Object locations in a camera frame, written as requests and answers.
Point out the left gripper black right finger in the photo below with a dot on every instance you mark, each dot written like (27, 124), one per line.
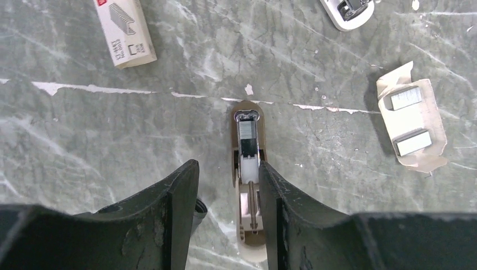
(303, 233)

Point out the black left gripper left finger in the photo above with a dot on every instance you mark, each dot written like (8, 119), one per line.
(148, 230)

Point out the brown stapler base part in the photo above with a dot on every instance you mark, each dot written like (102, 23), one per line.
(248, 151)

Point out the white staple box tray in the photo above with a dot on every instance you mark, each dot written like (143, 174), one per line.
(423, 115)

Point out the white staple box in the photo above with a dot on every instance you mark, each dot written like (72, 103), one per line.
(126, 32)

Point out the staple strip in tray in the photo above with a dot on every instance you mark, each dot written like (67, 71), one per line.
(412, 142)
(405, 98)

